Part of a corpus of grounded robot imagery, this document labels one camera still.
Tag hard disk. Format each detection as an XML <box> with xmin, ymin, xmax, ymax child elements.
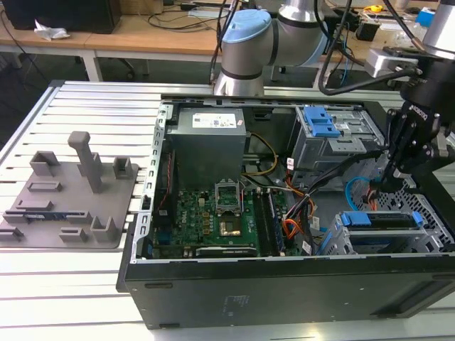
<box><xmin>339</xmin><ymin>210</ymin><xmax>424</xmax><ymax>255</ymax></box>

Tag grey metal drive cage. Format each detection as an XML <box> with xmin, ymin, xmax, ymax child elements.
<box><xmin>290</xmin><ymin>104</ymin><xmax>389</xmax><ymax>180</ymax></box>

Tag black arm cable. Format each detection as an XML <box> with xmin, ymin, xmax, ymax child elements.
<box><xmin>317</xmin><ymin>0</ymin><xmax>422</xmax><ymax>97</ymax></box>

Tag orange and red disk wire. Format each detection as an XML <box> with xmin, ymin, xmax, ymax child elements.
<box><xmin>367</xmin><ymin>178</ymin><xmax>380</xmax><ymax>213</ymax></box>

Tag small black box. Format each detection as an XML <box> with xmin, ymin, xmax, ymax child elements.
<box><xmin>355</xmin><ymin>19</ymin><xmax>382</xmax><ymax>43</ymax></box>

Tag clear plastic bag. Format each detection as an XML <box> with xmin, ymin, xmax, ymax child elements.
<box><xmin>392</xmin><ymin>21</ymin><xmax>427</xmax><ymax>50</ymax></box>

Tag black graphics card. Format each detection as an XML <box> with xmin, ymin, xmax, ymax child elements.
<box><xmin>195</xmin><ymin>246</ymin><xmax>257</xmax><ymax>259</ymax></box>

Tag black open PC case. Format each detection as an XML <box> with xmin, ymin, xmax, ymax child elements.
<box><xmin>117</xmin><ymin>92</ymin><xmax>455</xmax><ymax>330</ymax></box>

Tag white crumpled paper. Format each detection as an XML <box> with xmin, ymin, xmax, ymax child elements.
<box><xmin>33</xmin><ymin>18</ymin><xmax>71</xmax><ymax>40</ymax></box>

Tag grey parts rack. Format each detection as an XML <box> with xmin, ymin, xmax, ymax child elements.
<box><xmin>0</xmin><ymin>130</ymin><xmax>140</xmax><ymax>250</ymax></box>

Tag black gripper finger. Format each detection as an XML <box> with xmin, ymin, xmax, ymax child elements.
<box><xmin>377</xmin><ymin>104</ymin><xmax>419</xmax><ymax>192</ymax></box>
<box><xmin>392</xmin><ymin>115</ymin><xmax>441</xmax><ymax>191</ymax></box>

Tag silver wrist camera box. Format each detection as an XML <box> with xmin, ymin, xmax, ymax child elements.
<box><xmin>365</xmin><ymin>45</ymin><xmax>421</xmax><ymax>77</ymax></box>

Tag white power strip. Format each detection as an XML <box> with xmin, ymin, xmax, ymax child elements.
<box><xmin>312</xmin><ymin>68</ymin><xmax>332</xmax><ymax>90</ymax></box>

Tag metal socket cover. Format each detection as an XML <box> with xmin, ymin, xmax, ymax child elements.
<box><xmin>215</xmin><ymin>180</ymin><xmax>243</xmax><ymax>217</ymax></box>

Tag yellow and black wire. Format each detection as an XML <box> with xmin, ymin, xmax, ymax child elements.
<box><xmin>241</xmin><ymin>132</ymin><xmax>280</xmax><ymax>178</ymax></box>

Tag black computer box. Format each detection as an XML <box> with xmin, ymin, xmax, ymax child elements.
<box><xmin>2</xmin><ymin>0</ymin><xmax>122</xmax><ymax>36</ymax></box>

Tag black cable bundle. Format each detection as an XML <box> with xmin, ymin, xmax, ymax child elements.
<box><xmin>284</xmin><ymin>148</ymin><xmax>388</xmax><ymax>223</ymax></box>

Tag blue hanging cable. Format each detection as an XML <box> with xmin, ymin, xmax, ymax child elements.
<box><xmin>340</xmin><ymin>33</ymin><xmax>355</xmax><ymax>87</ymax></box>

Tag blue drive cage latch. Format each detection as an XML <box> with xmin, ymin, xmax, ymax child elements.
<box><xmin>304</xmin><ymin>106</ymin><xmax>341</xmax><ymax>139</ymax></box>

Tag blue cardboard box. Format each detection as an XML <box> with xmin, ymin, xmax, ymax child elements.
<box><xmin>415</xmin><ymin>6</ymin><xmax>440</xmax><ymax>28</ymax></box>

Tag CPU socket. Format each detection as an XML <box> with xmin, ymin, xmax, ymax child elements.
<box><xmin>218</xmin><ymin>218</ymin><xmax>245</xmax><ymax>238</ymax></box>

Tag grey metal disk bay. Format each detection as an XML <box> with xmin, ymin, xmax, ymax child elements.
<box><xmin>319</xmin><ymin>183</ymin><xmax>455</xmax><ymax>257</ymax></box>

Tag grey power supply unit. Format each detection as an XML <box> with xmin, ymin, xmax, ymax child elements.
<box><xmin>165</xmin><ymin>106</ymin><xmax>250</xmax><ymax>193</ymax></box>

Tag blue disk wire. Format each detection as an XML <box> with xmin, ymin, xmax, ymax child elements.
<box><xmin>346</xmin><ymin>166</ymin><xmax>385</xmax><ymax>215</ymax></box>

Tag wooden desk with white legs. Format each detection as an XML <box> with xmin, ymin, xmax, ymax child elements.
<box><xmin>0</xmin><ymin>0</ymin><xmax>228</xmax><ymax>83</ymax></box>
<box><xmin>319</xmin><ymin>0</ymin><xmax>455</xmax><ymax>87</ymax></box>

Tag black cables on desk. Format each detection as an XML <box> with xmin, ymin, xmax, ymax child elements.
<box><xmin>146</xmin><ymin>9</ymin><xmax>229</xmax><ymax>33</ymax></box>

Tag black RAM slot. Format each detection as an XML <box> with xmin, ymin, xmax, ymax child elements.
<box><xmin>254</xmin><ymin>190</ymin><xmax>280</xmax><ymax>257</ymax></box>

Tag green motherboard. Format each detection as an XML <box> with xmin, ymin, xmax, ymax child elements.
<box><xmin>152</xmin><ymin>188</ymin><xmax>285</xmax><ymax>259</ymax></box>

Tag orange wire bundle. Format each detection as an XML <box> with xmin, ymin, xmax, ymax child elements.
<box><xmin>283</xmin><ymin>217</ymin><xmax>307</xmax><ymax>247</ymax></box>

